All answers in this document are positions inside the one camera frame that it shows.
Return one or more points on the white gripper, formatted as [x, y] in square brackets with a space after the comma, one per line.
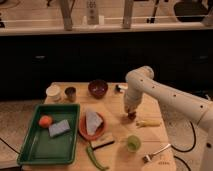
[131, 102]

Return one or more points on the dark red grape bunch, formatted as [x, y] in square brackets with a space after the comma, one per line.
[132, 116]

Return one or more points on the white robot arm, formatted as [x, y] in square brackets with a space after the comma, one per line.
[195, 108]

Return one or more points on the black white small object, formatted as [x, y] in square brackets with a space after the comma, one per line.
[120, 88]

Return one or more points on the dark red bowl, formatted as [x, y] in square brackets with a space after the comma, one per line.
[98, 88]

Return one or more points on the green cup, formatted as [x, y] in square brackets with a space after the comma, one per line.
[133, 143]

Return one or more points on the grey folded cloth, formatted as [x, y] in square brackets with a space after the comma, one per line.
[93, 121]

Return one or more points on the wooden scrub brush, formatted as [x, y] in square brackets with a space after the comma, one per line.
[104, 140]

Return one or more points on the orange plate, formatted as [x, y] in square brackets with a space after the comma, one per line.
[83, 131]

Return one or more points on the silver fork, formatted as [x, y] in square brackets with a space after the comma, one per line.
[148, 157]

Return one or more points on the green chili pepper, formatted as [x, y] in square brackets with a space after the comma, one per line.
[93, 159]

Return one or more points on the blue sponge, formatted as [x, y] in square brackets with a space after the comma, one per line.
[59, 128]

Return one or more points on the white cup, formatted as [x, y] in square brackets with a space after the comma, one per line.
[53, 92]

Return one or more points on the orange fruit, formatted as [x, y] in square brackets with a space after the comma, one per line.
[45, 121]

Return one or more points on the green plastic tray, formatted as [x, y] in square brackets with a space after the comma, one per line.
[39, 148]

